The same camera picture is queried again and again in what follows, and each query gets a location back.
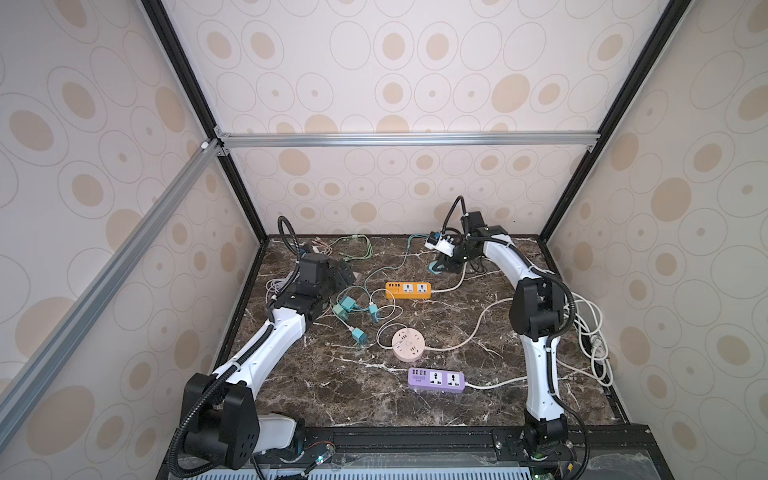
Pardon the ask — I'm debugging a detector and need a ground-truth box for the orange power strip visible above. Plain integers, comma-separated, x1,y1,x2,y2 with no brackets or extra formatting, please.
385,282,432,300

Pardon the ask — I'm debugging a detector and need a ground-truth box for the round pink power strip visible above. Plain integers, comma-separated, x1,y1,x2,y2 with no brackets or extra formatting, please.
392,327,426,363

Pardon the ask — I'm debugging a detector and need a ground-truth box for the purple power strip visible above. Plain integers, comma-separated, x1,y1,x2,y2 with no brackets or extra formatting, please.
407,368,465,393

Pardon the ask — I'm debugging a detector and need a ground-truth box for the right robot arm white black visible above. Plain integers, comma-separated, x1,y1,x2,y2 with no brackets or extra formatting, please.
425,211,576,458

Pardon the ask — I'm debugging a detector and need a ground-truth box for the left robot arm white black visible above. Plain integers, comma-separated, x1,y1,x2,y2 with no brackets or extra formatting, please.
167,253,355,478

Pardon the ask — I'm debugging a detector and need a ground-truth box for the green cable bundle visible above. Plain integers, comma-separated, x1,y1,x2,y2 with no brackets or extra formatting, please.
326,233,374,263

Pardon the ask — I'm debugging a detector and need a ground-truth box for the teal cable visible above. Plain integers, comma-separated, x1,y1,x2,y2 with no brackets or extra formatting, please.
335,233,430,301

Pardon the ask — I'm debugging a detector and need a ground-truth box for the back aluminium rail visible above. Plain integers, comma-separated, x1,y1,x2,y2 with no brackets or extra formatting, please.
220,131,600,149

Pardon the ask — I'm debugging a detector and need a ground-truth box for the aluminium rail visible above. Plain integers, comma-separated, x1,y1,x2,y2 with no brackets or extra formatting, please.
220,131,600,149
1,139,222,449

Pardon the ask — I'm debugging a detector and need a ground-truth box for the white power cord bundle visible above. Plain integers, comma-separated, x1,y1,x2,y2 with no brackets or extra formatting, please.
374,263,614,391

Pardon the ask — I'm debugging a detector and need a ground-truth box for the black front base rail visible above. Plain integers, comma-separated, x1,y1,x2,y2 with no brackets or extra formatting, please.
157,424,674,480

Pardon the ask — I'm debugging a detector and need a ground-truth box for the left aluminium rail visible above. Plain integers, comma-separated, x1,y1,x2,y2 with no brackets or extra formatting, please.
1,139,222,449

